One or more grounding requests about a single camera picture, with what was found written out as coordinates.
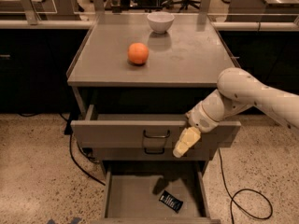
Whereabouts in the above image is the grey drawer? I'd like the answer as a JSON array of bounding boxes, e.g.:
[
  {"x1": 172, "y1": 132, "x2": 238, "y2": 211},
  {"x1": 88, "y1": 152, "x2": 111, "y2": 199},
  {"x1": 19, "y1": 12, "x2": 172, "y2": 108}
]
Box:
[
  {"x1": 93, "y1": 145, "x2": 217, "y2": 161},
  {"x1": 70, "y1": 105, "x2": 242, "y2": 150},
  {"x1": 91, "y1": 161, "x2": 221, "y2": 224}
]

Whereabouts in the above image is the black floor cable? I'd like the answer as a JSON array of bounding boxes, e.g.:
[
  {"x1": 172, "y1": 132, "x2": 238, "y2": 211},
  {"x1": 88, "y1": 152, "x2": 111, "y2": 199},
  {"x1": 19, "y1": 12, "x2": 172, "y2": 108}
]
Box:
[
  {"x1": 18, "y1": 111, "x2": 107, "y2": 187},
  {"x1": 217, "y1": 147, "x2": 274, "y2": 224}
]

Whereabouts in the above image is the black floor cable left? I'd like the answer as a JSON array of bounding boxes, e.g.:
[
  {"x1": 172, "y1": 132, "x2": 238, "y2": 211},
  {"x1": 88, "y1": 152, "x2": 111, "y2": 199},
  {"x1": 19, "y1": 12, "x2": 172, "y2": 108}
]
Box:
[{"x1": 18, "y1": 111, "x2": 107, "y2": 187}]

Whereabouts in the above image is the grey middle drawer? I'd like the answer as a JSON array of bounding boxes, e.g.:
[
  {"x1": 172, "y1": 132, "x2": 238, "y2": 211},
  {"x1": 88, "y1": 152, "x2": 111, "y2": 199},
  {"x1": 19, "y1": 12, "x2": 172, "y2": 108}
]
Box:
[{"x1": 93, "y1": 145, "x2": 217, "y2": 161}]

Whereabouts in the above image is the grey metal drawer cabinet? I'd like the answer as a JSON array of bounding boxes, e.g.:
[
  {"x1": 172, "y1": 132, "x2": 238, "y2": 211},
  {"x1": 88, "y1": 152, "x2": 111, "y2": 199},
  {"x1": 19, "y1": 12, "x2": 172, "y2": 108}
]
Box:
[{"x1": 66, "y1": 12, "x2": 246, "y2": 224}]

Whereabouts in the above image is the black snack packet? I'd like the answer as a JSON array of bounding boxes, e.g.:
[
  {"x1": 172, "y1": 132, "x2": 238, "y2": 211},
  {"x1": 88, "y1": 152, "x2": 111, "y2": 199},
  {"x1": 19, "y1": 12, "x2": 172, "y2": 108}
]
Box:
[{"x1": 159, "y1": 190, "x2": 183, "y2": 213}]

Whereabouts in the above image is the white counter rail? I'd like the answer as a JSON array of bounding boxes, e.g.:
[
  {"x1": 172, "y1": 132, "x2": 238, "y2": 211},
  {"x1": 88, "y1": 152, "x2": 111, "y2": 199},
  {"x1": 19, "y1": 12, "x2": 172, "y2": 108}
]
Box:
[{"x1": 0, "y1": 21, "x2": 299, "y2": 32}]

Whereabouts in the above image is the grey open bottom drawer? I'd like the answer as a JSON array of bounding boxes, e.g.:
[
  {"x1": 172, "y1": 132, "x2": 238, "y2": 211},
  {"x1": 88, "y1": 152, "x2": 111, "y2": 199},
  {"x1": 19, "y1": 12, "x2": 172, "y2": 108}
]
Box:
[{"x1": 91, "y1": 161, "x2": 221, "y2": 224}]

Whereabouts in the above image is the white bowl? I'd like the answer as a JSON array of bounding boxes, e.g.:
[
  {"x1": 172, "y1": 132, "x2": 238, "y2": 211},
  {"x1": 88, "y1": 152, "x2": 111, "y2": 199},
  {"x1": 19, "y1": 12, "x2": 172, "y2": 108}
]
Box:
[{"x1": 147, "y1": 11, "x2": 175, "y2": 34}]

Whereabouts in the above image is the grey top drawer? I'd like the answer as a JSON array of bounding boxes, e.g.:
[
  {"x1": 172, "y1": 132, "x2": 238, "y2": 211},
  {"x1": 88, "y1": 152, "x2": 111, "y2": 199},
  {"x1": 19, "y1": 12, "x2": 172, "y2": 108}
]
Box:
[{"x1": 70, "y1": 105, "x2": 242, "y2": 150}]

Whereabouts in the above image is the orange fruit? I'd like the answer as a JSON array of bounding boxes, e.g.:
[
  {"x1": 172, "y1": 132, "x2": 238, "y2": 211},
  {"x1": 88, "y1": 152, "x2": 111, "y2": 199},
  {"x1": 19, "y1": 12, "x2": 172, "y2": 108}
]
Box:
[{"x1": 128, "y1": 43, "x2": 149, "y2": 64}]

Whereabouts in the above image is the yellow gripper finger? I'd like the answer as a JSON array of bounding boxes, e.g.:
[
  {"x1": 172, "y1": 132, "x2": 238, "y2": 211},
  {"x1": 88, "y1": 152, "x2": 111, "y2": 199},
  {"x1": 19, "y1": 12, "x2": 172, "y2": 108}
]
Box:
[{"x1": 173, "y1": 127, "x2": 201, "y2": 158}]

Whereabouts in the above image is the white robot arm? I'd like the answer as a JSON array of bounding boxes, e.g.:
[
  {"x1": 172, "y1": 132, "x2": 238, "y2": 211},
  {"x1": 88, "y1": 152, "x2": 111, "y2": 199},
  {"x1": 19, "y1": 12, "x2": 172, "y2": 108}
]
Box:
[{"x1": 173, "y1": 67, "x2": 299, "y2": 158}]

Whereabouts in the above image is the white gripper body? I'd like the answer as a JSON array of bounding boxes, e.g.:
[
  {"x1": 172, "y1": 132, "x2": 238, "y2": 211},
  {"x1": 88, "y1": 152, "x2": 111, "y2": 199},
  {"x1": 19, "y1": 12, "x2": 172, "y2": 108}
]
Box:
[{"x1": 186, "y1": 101, "x2": 220, "y2": 133}]

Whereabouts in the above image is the black floor cable right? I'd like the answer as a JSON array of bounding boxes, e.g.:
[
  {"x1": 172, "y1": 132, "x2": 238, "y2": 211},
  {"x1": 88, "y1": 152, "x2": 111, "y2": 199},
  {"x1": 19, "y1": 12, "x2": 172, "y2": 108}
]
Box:
[{"x1": 217, "y1": 147, "x2": 274, "y2": 224}]

